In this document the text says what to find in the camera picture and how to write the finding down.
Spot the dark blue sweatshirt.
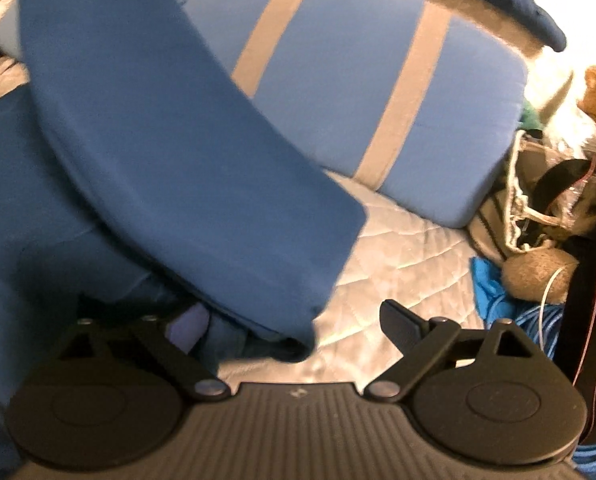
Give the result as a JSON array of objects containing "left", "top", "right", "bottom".
[{"left": 0, "top": 0, "right": 365, "bottom": 466}]

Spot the right blue striped pillow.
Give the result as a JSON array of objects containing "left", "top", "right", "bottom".
[{"left": 184, "top": 0, "right": 527, "bottom": 228}]

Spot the striped canvas bag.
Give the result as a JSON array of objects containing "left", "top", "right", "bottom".
[{"left": 466, "top": 129, "right": 575, "bottom": 267}]

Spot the blue coiled cable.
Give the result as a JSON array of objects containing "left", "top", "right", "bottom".
[{"left": 515, "top": 291, "right": 596, "bottom": 480}]

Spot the turquoise cloth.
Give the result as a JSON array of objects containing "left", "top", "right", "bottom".
[{"left": 469, "top": 257, "right": 520, "bottom": 328}]

